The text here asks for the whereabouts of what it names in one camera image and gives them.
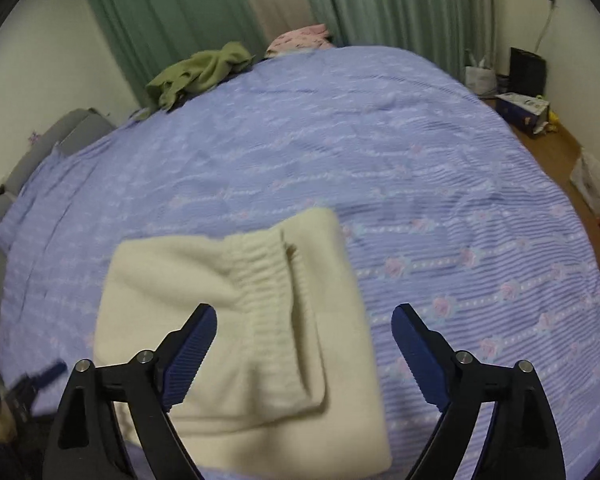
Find blue and white box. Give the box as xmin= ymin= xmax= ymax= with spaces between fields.
xmin=495 ymin=92 xmax=551 ymax=136

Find purple floral bedspread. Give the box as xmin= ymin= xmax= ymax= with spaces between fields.
xmin=0 ymin=45 xmax=600 ymax=480

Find grey padded headboard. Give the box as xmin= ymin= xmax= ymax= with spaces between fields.
xmin=0 ymin=107 xmax=116 ymax=361

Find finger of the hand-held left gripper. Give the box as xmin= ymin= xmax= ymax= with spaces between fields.
xmin=7 ymin=360 xmax=66 ymax=411

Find wall cable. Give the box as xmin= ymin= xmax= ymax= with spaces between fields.
xmin=534 ymin=0 xmax=557 ymax=56

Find cream knit pants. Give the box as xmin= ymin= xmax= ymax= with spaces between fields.
xmin=94 ymin=207 xmax=393 ymax=476

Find white plastic bag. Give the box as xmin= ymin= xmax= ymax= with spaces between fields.
xmin=465 ymin=52 xmax=497 ymax=98
xmin=570 ymin=147 xmax=600 ymax=216

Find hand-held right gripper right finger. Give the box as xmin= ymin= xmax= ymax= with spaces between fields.
xmin=390 ymin=302 xmax=566 ymax=480

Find olive green cloth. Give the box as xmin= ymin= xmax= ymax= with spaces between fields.
xmin=145 ymin=41 xmax=256 ymax=111

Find pink patterned cloth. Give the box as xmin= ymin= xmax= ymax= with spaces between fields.
xmin=265 ymin=24 xmax=337 ymax=58

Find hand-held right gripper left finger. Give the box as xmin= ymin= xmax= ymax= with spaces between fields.
xmin=42 ymin=302 xmax=219 ymax=480

